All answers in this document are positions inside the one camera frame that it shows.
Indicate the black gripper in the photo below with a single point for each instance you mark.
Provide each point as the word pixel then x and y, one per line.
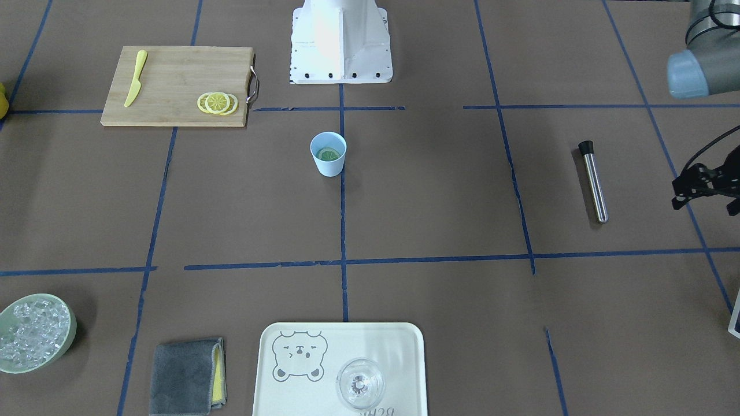
pixel 703 181

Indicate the steel muddler black tip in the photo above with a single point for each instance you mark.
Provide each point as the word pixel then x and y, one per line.
pixel 586 148

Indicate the lemon slice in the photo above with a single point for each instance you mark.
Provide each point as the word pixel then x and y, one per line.
pixel 328 154

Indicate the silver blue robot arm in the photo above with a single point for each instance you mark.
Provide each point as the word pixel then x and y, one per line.
pixel 709 65

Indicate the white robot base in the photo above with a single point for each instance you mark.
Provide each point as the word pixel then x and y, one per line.
pixel 340 42

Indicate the light blue cup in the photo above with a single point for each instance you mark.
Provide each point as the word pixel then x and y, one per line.
pixel 335 141

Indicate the stack of lemon slices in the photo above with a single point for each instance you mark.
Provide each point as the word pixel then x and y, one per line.
pixel 217 103

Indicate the yellow lemon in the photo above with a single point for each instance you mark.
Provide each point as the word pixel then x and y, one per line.
pixel 4 103

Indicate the clear wine glass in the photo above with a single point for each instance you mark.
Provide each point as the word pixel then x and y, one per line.
pixel 360 384

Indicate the cream bear tray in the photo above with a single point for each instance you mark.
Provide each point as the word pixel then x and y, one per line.
pixel 298 364

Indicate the bamboo cutting board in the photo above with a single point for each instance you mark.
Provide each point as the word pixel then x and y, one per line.
pixel 172 80

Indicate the grey folded cloth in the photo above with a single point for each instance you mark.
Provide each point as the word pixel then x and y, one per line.
pixel 188 377

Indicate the yellow plastic knife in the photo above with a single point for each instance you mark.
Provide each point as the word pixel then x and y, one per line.
pixel 135 85

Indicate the green bowl of ice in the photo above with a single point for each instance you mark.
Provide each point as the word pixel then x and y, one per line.
pixel 36 330

